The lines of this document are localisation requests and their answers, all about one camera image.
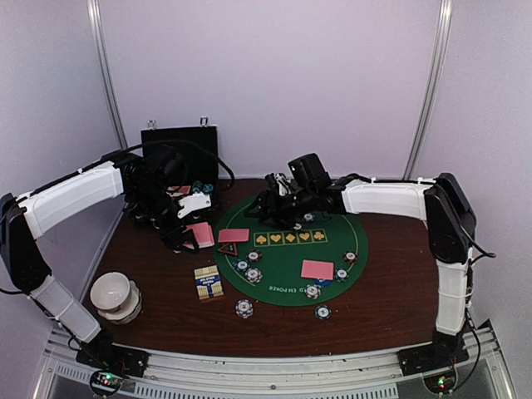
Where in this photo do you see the green round poker mat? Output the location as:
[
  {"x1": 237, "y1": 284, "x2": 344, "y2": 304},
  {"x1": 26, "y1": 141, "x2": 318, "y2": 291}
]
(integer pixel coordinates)
[{"x1": 214, "y1": 197, "x2": 369, "y2": 307}]

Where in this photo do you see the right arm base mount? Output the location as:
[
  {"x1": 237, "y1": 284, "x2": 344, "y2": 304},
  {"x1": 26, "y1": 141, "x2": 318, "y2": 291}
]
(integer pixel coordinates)
[{"x1": 397, "y1": 344, "x2": 470, "y2": 377}]

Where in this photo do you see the blue small blind button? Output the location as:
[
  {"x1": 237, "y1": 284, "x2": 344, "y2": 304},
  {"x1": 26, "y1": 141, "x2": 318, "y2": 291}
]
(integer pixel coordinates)
[{"x1": 315, "y1": 279, "x2": 333, "y2": 287}]

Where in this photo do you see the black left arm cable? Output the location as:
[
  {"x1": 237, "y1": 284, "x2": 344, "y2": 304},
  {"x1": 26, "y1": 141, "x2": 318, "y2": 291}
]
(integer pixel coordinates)
[{"x1": 140, "y1": 139, "x2": 236, "y2": 196}]

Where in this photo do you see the boxed red card deck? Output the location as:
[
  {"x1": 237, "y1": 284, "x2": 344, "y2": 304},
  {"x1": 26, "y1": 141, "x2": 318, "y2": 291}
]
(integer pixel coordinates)
[{"x1": 167, "y1": 185, "x2": 190, "y2": 197}]

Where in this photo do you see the blue yellow card box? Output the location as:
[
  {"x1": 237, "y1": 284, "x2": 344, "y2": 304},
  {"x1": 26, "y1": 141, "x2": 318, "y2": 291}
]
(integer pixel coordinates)
[{"x1": 194, "y1": 265, "x2": 224, "y2": 300}]

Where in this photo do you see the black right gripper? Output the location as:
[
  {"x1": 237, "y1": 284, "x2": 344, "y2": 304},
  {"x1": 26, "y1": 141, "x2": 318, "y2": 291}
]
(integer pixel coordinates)
[{"x1": 244, "y1": 186, "x2": 316, "y2": 231}]

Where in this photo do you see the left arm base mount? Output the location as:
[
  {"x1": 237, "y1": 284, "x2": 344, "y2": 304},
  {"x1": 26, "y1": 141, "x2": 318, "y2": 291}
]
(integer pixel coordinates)
[{"x1": 76, "y1": 345, "x2": 150, "y2": 377}]

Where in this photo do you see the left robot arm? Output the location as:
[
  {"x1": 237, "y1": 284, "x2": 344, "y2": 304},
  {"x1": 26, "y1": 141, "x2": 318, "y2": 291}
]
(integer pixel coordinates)
[{"x1": 1, "y1": 140, "x2": 209, "y2": 369}]

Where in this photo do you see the white bowl stack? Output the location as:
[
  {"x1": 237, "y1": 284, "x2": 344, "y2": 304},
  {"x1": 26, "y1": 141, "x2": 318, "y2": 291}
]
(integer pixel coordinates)
[{"x1": 90, "y1": 272, "x2": 142, "y2": 325}]

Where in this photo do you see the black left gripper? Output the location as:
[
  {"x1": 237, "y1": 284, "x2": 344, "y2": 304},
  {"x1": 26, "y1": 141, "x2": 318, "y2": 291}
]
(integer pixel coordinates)
[{"x1": 130, "y1": 181, "x2": 200, "y2": 254}]

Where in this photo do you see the blue beige 10 chip stack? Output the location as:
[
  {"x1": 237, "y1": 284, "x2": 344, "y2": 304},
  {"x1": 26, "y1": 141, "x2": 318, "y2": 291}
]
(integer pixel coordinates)
[{"x1": 235, "y1": 299, "x2": 254, "y2": 318}]

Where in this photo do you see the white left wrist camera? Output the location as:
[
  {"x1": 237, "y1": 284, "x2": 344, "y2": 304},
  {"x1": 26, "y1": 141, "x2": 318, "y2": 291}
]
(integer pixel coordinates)
[{"x1": 177, "y1": 193, "x2": 211, "y2": 219}]

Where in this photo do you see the red triangular all-in marker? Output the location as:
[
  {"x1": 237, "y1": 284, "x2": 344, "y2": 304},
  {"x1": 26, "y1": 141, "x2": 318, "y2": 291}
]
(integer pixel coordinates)
[{"x1": 217, "y1": 243, "x2": 239, "y2": 257}]

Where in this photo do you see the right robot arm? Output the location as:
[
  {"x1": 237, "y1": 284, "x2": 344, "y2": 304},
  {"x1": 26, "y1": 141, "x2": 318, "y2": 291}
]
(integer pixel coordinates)
[{"x1": 239, "y1": 214, "x2": 466, "y2": 357}]

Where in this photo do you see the dealt card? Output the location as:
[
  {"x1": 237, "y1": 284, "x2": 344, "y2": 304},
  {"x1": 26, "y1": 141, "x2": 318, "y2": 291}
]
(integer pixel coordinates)
[
  {"x1": 300, "y1": 259, "x2": 334, "y2": 281},
  {"x1": 218, "y1": 229, "x2": 249, "y2": 243}
]

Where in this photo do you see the blue green 50 chip stack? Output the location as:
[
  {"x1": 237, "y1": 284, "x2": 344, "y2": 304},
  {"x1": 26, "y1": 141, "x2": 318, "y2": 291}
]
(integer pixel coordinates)
[{"x1": 314, "y1": 305, "x2": 332, "y2": 320}]

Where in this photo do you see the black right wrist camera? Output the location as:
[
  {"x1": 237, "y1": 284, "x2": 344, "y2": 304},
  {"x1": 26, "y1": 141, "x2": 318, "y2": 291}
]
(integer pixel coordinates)
[{"x1": 265, "y1": 173, "x2": 296, "y2": 197}]

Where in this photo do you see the black poker chip case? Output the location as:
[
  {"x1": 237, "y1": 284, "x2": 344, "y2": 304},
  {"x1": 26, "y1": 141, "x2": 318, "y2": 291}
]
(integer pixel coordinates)
[{"x1": 140, "y1": 123, "x2": 220, "y2": 198}]

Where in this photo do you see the blue green 50 chip row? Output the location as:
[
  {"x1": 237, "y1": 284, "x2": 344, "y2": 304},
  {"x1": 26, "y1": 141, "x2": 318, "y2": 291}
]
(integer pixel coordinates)
[{"x1": 192, "y1": 180, "x2": 204, "y2": 191}]

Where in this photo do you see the aluminium front rail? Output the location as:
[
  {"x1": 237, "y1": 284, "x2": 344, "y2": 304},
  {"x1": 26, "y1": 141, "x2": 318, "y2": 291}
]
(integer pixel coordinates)
[{"x1": 31, "y1": 319, "x2": 519, "y2": 399}]

